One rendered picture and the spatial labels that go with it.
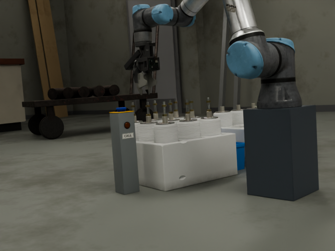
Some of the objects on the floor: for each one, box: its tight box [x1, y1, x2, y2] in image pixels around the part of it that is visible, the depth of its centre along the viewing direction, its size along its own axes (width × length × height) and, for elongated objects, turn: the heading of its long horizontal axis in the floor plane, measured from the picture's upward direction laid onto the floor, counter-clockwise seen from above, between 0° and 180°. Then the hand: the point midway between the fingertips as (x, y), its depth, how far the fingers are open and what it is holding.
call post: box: [110, 112, 140, 195], centre depth 168 cm, size 7×7×31 cm
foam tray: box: [136, 132, 238, 191], centre depth 191 cm, size 39×39×18 cm
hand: (143, 91), depth 183 cm, fingers open, 3 cm apart
